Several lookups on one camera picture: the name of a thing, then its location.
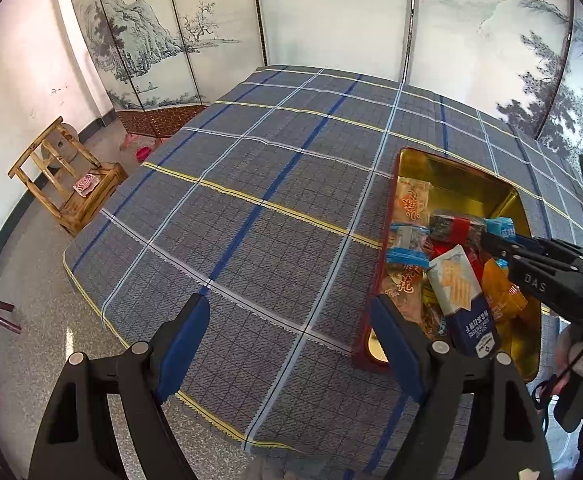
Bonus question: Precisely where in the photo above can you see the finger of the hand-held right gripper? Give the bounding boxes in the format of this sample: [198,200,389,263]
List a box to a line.
[480,231,583,267]

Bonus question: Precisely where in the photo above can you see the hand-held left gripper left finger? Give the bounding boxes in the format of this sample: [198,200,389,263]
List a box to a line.
[28,292,212,480]

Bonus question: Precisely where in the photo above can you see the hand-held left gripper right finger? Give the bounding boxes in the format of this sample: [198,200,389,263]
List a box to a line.
[371,294,555,480]

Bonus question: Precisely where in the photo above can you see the orange snack packet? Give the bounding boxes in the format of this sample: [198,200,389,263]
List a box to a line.
[481,258,528,321]

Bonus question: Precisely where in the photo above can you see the clear pastry packet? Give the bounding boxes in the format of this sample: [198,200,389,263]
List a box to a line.
[381,262,428,322]
[395,177,432,226]

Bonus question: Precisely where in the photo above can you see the red snack packet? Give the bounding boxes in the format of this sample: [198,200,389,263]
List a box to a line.
[421,240,483,273]

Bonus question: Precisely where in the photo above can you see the blue cracker packet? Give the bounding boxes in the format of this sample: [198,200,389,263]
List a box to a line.
[427,245,502,359]

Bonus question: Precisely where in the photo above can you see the dark seaweed snack packet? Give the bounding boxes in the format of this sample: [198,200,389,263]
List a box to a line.
[430,214,487,246]

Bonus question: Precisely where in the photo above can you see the red tin box gold interior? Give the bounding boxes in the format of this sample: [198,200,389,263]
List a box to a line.
[352,147,542,381]

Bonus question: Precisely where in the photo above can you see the grey plaid tablecloth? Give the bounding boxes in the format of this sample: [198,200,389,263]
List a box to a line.
[62,64,583,480]

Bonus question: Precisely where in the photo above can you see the light wooden chair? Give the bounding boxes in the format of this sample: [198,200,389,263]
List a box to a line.
[7,116,129,235]

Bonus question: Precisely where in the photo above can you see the ink landscape folding screen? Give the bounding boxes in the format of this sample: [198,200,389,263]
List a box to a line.
[66,0,583,161]

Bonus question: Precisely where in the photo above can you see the black cable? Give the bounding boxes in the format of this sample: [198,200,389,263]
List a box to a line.
[532,342,583,411]

